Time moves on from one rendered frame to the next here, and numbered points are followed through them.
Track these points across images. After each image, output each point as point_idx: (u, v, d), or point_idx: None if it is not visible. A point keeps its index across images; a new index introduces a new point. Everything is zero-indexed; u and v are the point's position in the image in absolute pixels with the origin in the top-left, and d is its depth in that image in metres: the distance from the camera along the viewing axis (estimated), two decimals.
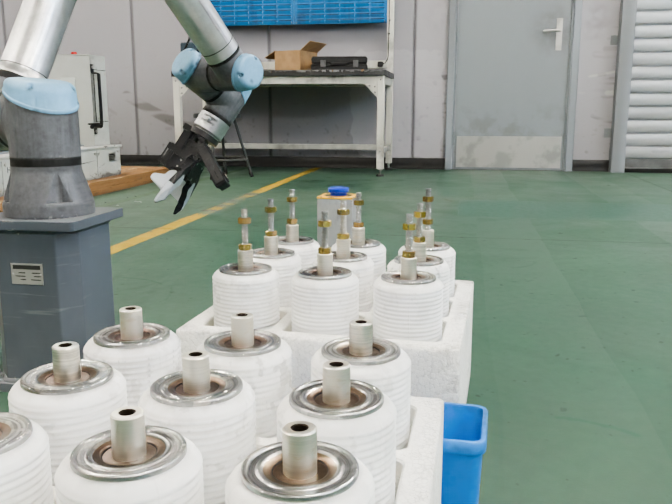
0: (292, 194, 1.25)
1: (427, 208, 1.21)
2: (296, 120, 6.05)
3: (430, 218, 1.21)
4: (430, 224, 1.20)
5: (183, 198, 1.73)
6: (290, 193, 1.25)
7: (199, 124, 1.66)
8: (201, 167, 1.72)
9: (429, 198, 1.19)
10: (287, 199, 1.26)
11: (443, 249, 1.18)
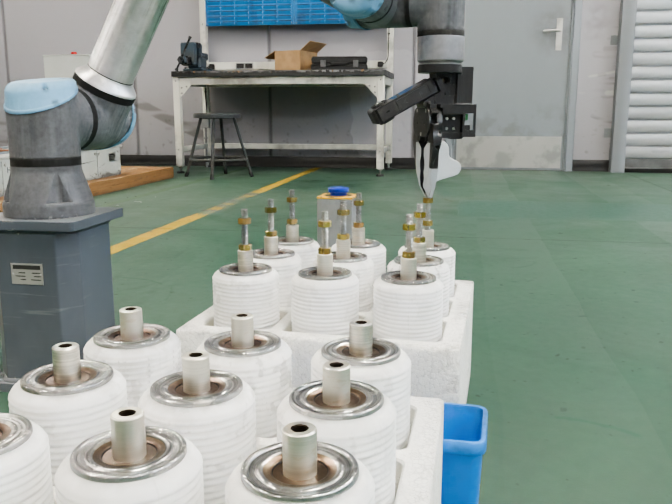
0: (292, 194, 1.25)
1: (430, 210, 1.20)
2: (296, 120, 6.05)
3: (430, 220, 1.20)
4: (422, 225, 1.21)
5: (427, 167, 1.18)
6: (290, 193, 1.25)
7: None
8: (432, 108, 1.14)
9: (422, 199, 1.20)
10: (287, 200, 1.26)
11: (443, 249, 1.18)
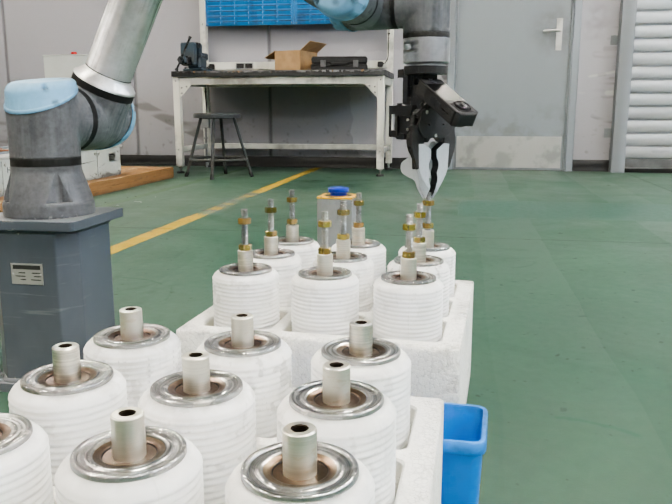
0: (292, 194, 1.25)
1: (428, 212, 1.21)
2: (296, 120, 6.05)
3: (431, 222, 1.21)
4: (428, 228, 1.20)
5: (435, 168, 1.19)
6: (290, 193, 1.25)
7: (404, 61, 1.16)
8: None
9: (428, 202, 1.19)
10: (287, 200, 1.26)
11: (443, 249, 1.18)
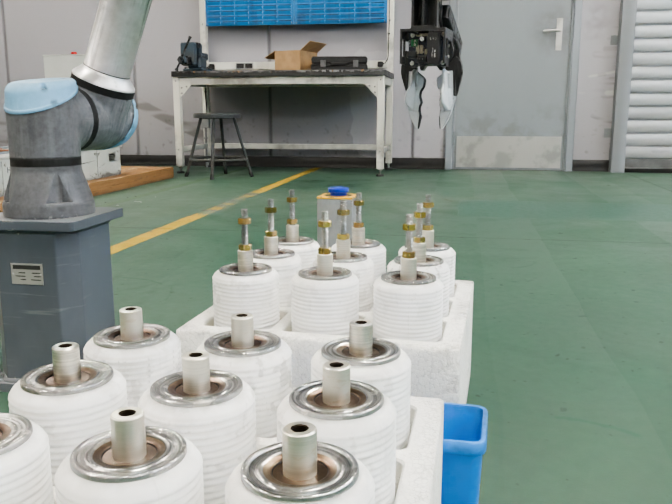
0: (292, 194, 1.25)
1: (429, 215, 1.20)
2: (296, 120, 6.05)
3: (427, 225, 1.20)
4: (422, 229, 1.21)
5: (421, 97, 1.18)
6: (290, 193, 1.25)
7: None
8: None
9: (423, 203, 1.21)
10: (287, 200, 1.26)
11: (443, 249, 1.18)
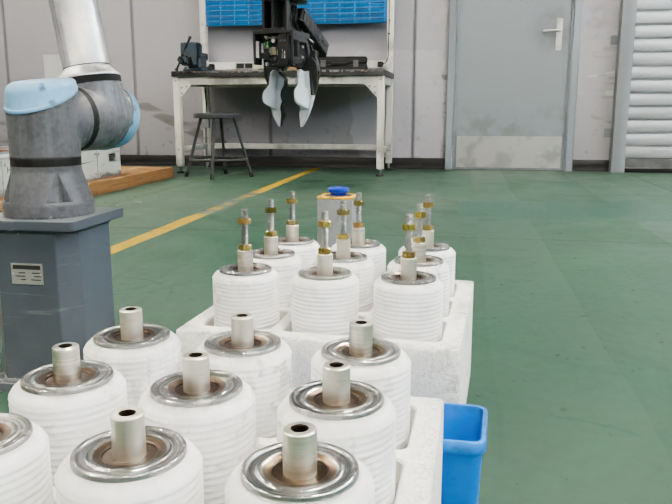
0: (292, 195, 1.26)
1: (429, 215, 1.20)
2: (296, 120, 6.05)
3: (427, 225, 1.20)
4: (422, 229, 1.21)
5: (283, 97, 1.23)
6: (294, 194, 1.25)
7: None
8: None
9: (423, 203, 1.21)
10: (294, 202, 1.24)
11: (443, 249, 1.18)
